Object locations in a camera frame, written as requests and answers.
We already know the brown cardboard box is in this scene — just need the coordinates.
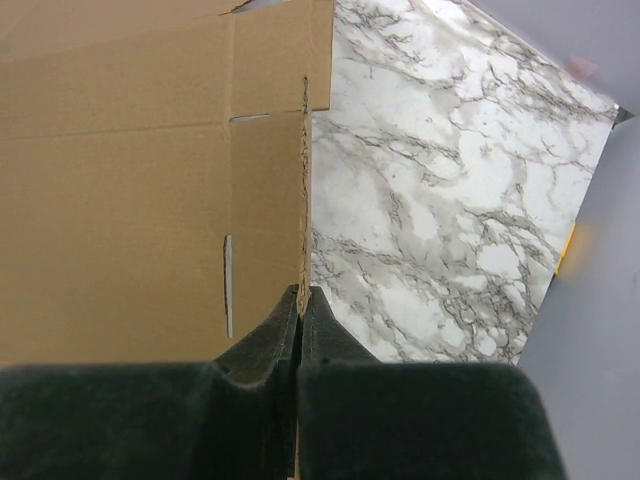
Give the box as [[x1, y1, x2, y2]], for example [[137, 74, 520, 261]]
[[1, 1, 334, 372]]

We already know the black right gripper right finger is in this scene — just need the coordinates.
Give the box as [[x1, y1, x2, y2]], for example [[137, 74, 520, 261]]
[[297, 288, 566, 479]]

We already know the yellow tape piece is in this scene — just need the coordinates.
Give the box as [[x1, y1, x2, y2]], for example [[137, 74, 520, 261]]
[[555, 222, 578, 276]]

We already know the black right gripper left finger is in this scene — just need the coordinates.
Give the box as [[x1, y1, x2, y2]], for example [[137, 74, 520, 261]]
[[1, 287, 299, 479]]

